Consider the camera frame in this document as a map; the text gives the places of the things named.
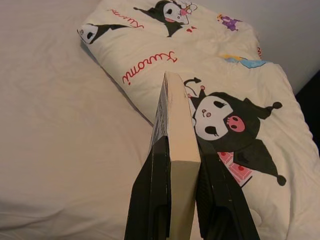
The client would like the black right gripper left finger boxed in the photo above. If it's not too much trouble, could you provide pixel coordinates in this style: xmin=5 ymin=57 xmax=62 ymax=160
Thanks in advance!
xmin=123 ymin=136 xmax=172 ymax=240

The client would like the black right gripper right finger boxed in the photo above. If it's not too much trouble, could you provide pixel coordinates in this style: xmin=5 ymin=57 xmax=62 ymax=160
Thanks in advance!
xmin=194 ymin=138 xmax=261 ymax=240

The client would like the black cabinet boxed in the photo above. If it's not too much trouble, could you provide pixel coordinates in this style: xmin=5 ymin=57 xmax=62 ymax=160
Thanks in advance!
xmin=294 ymin=72 xmax=320 ymax=131

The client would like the cream cartoon print blanket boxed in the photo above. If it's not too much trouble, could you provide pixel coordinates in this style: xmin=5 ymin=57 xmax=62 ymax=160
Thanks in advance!
xmin=76 ymin=0 xmax=320 ymax=240

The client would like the white blue paperback book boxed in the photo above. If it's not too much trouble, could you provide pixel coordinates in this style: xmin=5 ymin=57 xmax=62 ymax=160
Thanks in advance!
xmin=149 ymin=71 xmax=202 ymax=240

